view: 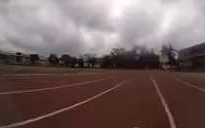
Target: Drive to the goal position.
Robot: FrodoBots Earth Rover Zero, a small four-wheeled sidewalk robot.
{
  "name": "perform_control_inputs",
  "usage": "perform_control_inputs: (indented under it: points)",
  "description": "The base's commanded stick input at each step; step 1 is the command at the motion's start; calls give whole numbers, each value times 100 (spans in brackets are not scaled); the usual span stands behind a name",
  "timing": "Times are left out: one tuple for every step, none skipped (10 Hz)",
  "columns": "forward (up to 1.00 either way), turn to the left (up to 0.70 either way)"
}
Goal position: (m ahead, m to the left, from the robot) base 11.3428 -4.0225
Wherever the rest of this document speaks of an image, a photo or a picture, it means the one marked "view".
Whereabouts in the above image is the row of trees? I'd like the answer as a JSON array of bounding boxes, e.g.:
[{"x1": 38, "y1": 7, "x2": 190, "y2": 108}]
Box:
[{"x1": 15, "y1": 43, "x2": 182, "y2": 70}]

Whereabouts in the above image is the red running track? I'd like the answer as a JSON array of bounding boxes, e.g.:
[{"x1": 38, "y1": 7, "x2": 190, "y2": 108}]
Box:
[{"x1": 0, "y1": 69, "x2": 205, "y2": 128}]

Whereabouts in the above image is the grass field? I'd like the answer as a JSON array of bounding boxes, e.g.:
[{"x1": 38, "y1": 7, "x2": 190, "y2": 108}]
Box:
[{"x1": 0, "y1": 63, "x2": 108, "y2": 76}]

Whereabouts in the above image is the row of low buildings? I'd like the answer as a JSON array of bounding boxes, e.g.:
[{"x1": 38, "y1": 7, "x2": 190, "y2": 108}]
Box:
[{"x1": 0, "y1": 50, "x2": 51, "y2": 66}]

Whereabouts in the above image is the grandstand building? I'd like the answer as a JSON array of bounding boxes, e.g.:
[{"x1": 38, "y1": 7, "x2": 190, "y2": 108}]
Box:
[{"x1": 178, "y1": 39, "x2": 205, "y2": 73}]

